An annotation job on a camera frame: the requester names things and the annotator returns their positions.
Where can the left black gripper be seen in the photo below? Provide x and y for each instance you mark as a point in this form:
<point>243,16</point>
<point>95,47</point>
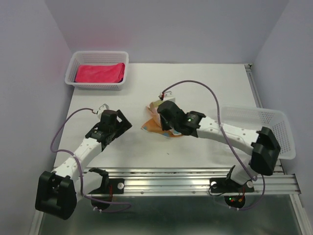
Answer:
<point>123,125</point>

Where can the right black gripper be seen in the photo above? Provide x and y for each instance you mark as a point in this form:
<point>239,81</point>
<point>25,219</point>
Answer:
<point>164,127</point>

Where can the orange blue patchwork towel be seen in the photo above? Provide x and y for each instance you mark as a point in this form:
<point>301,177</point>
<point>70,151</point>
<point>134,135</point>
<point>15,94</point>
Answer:
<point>153,125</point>

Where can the pink towel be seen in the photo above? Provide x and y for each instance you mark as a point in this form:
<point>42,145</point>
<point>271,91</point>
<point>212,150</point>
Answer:
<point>100,74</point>

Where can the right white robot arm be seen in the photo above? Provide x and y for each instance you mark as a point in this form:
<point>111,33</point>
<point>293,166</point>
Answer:
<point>261,145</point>

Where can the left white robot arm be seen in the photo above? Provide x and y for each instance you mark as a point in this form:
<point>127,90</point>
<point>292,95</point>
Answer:
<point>59,191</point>

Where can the left white plastic basket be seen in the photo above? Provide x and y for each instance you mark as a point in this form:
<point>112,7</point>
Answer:
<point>96,58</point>

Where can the white plastic basket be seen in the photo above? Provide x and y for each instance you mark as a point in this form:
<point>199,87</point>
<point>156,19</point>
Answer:
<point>96,58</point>
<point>255,118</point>

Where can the right white plastic basket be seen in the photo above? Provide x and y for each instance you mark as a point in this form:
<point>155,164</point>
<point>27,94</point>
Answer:
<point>255,118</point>

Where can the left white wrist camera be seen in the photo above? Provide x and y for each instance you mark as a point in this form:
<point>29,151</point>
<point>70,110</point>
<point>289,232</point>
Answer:
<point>102,108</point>

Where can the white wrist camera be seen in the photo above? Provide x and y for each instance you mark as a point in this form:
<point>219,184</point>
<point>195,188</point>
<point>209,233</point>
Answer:
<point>166,96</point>
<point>102,108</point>

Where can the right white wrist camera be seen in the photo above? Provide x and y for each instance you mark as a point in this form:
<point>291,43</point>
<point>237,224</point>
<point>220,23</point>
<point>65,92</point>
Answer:
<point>166,96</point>

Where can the aluminium rail frame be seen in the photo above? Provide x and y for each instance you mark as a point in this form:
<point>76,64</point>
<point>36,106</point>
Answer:
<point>166,180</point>

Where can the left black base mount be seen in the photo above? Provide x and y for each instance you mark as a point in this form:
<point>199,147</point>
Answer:
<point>110,186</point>

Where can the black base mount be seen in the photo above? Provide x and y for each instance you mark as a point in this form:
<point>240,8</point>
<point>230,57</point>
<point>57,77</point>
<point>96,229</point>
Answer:
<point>110,186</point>
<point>220,186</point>

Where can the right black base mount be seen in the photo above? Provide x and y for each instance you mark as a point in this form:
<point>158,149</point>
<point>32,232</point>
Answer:
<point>220,186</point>

